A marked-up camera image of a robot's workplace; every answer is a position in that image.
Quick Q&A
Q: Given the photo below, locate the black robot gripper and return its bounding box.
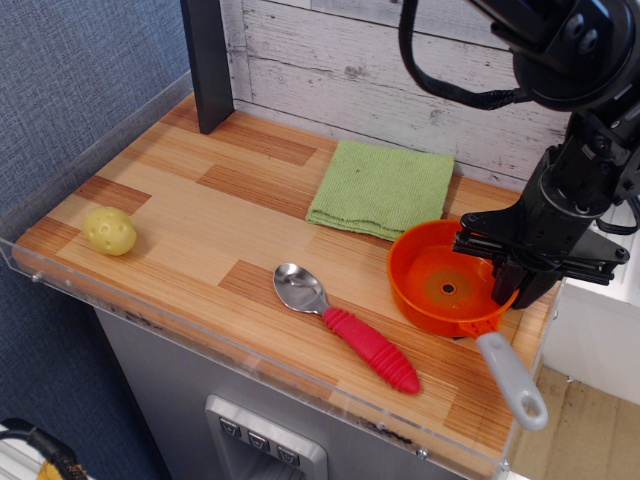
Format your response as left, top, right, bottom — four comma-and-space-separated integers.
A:
453, 149, 630, 310

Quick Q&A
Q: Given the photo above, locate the orange pan with grey handle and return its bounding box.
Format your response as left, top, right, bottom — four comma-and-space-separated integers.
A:
387, 220, 548, 431

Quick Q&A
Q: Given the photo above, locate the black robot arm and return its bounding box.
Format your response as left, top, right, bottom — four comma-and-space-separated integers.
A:
454, 1, 639, 309

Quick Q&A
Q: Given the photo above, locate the white ribbed toy sink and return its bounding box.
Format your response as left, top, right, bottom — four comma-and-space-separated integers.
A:
566, 203, 639, 306

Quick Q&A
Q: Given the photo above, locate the green folded cloth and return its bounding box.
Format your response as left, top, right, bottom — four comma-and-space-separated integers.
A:
306, 140, 455, 241

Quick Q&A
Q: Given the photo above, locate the clear acrylic table guard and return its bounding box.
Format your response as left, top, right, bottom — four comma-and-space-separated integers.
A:
1, 63, 565, 479

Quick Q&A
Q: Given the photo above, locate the silver dispenser button panel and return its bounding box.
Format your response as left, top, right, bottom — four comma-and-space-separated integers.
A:
205, 395, 329, 479

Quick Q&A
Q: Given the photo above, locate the grey toy kitchen cabinet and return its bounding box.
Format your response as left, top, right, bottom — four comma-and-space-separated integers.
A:
97, 310, 456, 479

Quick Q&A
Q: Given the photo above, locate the yellow toy potato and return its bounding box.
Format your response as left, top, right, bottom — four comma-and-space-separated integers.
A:
82, 207, 137, 256

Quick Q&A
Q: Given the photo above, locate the yellow object at bottom left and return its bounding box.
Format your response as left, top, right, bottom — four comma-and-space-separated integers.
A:
36, 459, 89, 480

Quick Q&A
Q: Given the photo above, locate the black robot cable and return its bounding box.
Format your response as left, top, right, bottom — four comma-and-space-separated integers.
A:
398, 0, 531, 112

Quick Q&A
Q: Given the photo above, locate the metal spoon with red handle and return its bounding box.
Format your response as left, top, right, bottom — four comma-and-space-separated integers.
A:
273, 263, 421, 395

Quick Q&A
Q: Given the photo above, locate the black left upright post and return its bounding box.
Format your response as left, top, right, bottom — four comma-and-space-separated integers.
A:
180, 0, 235, 134

